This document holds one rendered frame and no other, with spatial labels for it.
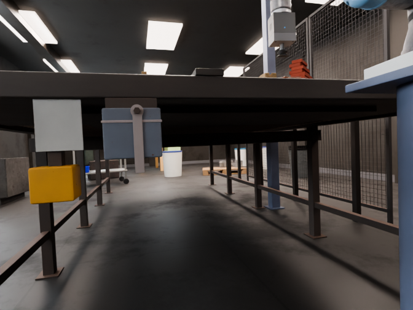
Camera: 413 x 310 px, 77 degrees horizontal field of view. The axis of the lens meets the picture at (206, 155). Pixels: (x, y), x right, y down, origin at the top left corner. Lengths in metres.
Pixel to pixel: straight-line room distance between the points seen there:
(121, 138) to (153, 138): 0.07
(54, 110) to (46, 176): 0.15
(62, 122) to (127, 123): 0.15
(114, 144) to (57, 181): 0.15
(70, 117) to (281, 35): 0.77
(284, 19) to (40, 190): 0.95
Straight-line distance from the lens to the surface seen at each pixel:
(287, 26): 1.11
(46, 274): 1.94
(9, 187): 4.84
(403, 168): 0.73
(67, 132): 0.69
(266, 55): 3.14
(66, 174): 0.66
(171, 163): 6.54
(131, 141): 0.64
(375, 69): 0.74
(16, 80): 0.72
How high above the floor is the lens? 0.73
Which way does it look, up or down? 2 degrees down
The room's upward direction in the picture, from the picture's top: 2 degrees counter-clockwise
